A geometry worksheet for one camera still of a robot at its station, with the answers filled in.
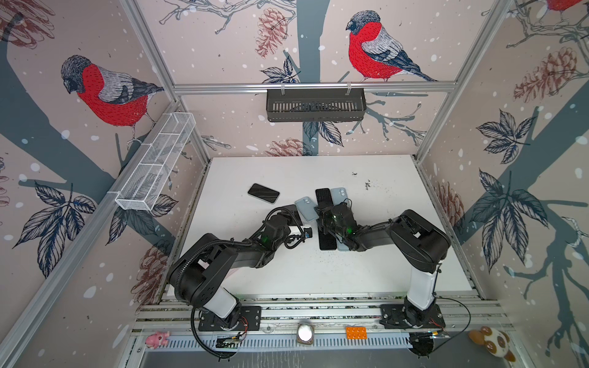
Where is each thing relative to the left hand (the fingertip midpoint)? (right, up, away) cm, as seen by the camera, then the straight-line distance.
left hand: (293, 210), depth 91 cm
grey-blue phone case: (+22, +5, +16) cm, 27 cm away
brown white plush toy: (+62, -36, -24) cm, 75 cm away
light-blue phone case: (+6, 0, +9) cm, 11 cm away
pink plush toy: (-41, -36, -23) cm, 59 cm away
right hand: (+8, +1, +3) cm, 9 cm away
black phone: (+14, +4, +14) cm, 20 cm away
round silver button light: (+5, -30, -29) cm, 42 cm away
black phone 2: (-15, +6, +18) cm, 24 cm away
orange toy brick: (+21, -35, -21) cm, 46 cm away
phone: (+14, -12, -3) cm, 18 cm away
